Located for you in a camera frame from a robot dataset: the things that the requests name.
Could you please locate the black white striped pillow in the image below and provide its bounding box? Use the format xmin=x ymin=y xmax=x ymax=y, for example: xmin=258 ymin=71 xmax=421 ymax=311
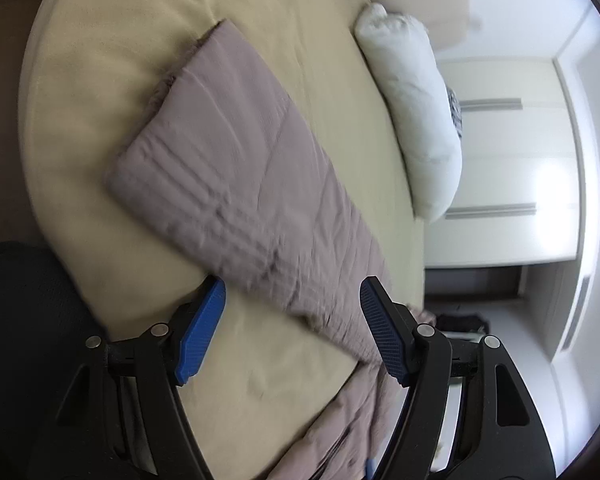
xmin=446 ymin=87 xmax=463 ymax=138

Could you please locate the beige bed sheet mattress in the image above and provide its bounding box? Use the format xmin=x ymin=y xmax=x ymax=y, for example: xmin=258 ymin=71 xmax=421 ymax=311
xmin=17 ymin=0 xmax=426 ymax=480

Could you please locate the white wardrobe with handles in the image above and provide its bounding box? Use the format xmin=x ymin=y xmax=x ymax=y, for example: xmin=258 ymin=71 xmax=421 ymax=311
xmin=425 ymin=58 xmax=585 ymax=358

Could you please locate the white long pillow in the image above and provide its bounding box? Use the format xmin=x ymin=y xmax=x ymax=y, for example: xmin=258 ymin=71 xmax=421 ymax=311
xmin=354 ymin=3 xmax=463 ymax=222

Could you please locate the mauve hooded down coat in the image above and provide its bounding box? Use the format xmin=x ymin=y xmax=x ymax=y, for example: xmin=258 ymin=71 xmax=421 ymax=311
xmin=107 ymin=21 xmax=424 ymax=479

